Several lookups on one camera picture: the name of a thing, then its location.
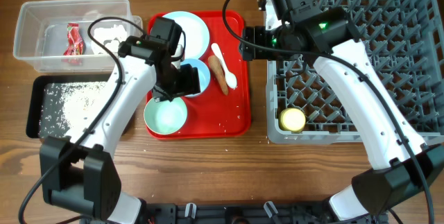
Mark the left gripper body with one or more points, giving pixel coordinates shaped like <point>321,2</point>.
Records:
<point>175,82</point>

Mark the white napkin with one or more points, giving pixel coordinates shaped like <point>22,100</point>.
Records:
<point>110,37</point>

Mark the yellow plastic cup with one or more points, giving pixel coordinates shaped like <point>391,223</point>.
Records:
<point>292,119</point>

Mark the large white plate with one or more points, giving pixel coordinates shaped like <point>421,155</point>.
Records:
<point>197,35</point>

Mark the clear plastic bin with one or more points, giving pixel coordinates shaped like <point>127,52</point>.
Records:
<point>41,32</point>

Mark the red serving tray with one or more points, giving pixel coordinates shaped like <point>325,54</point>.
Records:
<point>212,114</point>

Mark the light blue rice bowl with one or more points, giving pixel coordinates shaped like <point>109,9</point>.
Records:
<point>203,74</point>

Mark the white plastic spoon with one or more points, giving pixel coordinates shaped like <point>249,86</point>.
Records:
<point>230,78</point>

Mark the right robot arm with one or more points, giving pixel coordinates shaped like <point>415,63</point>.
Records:
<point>402,164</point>

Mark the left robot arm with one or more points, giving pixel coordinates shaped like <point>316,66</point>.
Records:
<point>78,172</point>

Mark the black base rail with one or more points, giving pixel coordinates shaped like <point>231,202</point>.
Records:
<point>269,212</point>

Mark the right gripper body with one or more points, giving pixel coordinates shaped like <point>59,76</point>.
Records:
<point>275,39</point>

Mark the black plastic tray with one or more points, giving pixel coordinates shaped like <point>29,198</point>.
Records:
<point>32,124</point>

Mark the mint green bowl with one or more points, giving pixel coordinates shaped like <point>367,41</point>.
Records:
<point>165,117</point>

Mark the red snack wrapper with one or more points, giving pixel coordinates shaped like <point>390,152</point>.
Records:
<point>75,45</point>

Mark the grey dishwasher rack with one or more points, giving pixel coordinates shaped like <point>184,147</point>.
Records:
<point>404,43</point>

